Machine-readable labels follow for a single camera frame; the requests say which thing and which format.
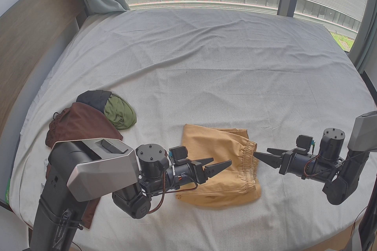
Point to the small green object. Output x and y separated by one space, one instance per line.
7 191

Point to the bed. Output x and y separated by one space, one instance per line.
206 47

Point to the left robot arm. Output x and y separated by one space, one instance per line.
97 173

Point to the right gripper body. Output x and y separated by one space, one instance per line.
296 164

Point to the tan shorts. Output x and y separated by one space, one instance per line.
218 141

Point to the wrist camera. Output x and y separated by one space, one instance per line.
304 141
178 153

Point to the dark brown shorts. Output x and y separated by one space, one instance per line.
85 123

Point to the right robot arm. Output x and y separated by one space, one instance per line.
344 182

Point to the green garment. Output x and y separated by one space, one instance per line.
119 111

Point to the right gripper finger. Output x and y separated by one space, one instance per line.
279 152
271 160

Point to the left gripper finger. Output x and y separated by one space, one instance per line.
204 161
213 170

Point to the black garment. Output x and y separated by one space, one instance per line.
91 99

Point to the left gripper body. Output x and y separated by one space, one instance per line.
188 173

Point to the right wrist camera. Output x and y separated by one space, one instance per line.
304 141

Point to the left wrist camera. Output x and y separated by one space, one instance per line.
178 153

